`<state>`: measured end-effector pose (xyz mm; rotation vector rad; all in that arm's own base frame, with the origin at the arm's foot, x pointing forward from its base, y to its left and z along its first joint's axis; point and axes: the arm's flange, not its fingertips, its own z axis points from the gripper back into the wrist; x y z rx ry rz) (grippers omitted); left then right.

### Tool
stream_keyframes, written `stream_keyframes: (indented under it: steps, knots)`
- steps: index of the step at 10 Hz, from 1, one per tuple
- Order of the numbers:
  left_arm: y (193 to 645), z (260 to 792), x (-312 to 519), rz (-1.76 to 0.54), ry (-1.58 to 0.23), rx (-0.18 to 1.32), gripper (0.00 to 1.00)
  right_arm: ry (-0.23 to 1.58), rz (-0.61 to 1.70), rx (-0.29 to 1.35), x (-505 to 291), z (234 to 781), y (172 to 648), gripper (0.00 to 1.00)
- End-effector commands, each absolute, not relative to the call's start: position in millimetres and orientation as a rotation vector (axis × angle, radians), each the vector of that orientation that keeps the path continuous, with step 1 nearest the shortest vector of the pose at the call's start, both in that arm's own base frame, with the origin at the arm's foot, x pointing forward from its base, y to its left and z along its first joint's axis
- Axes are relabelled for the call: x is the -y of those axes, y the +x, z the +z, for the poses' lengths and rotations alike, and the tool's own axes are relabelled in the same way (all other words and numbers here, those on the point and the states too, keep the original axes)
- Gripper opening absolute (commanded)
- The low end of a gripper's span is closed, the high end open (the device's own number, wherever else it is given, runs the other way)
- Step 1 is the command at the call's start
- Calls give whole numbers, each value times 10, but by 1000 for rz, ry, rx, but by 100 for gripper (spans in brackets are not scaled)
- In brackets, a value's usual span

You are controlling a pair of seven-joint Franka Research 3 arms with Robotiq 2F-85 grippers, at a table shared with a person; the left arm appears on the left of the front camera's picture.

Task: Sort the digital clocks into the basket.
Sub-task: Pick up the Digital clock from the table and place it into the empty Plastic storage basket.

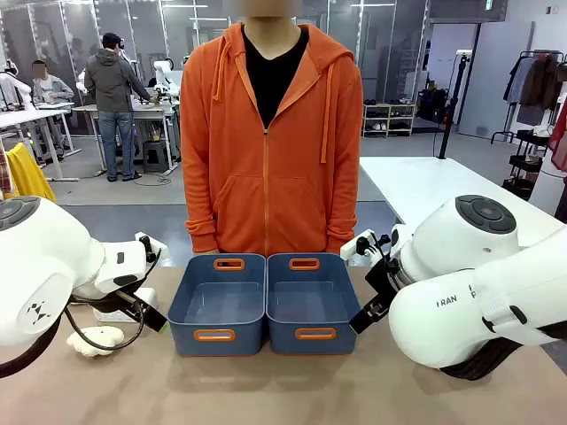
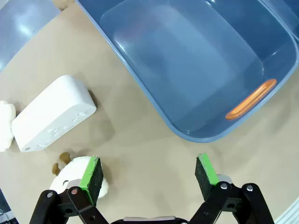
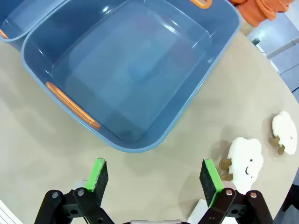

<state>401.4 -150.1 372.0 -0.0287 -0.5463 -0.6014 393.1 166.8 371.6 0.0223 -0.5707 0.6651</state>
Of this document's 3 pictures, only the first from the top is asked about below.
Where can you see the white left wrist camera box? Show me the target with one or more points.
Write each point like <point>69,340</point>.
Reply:
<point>159,250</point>

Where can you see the man in grey hoodie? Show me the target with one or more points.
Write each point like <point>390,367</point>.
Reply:
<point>113,97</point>

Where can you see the person's right hand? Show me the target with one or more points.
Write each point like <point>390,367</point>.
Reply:
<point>210,251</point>

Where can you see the white background humanoid robot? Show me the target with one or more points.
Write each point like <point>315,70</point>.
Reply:
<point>13,88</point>

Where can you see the shoe shelf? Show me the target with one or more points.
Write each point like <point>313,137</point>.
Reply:
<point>390,119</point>

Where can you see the white digital clock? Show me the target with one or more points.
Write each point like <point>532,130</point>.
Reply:
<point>106,315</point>

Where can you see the black step stool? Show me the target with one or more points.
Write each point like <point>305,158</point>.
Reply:
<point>155,156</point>

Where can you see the plaid cloth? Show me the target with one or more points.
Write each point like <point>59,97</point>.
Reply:
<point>4,172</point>

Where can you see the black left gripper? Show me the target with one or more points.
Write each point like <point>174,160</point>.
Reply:
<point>131,302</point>

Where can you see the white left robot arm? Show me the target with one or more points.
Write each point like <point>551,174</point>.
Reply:
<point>48,261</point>

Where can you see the person's left hand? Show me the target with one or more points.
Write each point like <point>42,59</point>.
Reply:
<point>335,251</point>

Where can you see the white cloud plush toy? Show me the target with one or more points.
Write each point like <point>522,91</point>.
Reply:
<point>99,340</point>

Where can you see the mannequin with red garment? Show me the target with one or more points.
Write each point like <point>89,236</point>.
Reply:
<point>556,159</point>

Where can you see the clothes rack with garments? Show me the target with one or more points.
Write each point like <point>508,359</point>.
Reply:
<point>536,84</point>

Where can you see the black utility cart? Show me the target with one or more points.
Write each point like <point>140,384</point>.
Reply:
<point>527,164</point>

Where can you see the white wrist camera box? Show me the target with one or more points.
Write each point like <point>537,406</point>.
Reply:
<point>354,248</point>
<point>159,250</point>

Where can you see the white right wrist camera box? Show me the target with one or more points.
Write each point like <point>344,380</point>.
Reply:
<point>354,248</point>

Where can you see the black tripod stand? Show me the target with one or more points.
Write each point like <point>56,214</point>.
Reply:
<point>452,102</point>

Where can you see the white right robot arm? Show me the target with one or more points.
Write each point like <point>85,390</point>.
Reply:
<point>478,283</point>

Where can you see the large white table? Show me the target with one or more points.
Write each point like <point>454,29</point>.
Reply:
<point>425,186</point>

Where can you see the black bag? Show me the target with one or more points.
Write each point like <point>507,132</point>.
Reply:
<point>433,106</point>

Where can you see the person's left forearm orange sleeve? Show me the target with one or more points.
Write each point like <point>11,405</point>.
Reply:
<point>343,212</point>

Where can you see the person in orange hoodie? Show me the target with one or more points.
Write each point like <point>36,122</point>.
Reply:
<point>270,146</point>

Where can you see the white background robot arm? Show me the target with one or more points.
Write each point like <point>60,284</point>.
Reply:
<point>164,77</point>

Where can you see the seated person in grey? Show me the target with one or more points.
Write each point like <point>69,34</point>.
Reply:
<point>48,88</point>

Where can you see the grey background desk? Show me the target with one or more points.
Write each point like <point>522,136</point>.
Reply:
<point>150,113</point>

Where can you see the yellow cloth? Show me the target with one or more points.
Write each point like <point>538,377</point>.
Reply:
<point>28,175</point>

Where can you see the person's right forearm orange sleeve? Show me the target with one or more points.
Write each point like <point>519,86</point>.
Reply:
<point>199,212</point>

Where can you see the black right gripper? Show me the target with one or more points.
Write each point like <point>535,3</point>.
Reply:
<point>383,279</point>

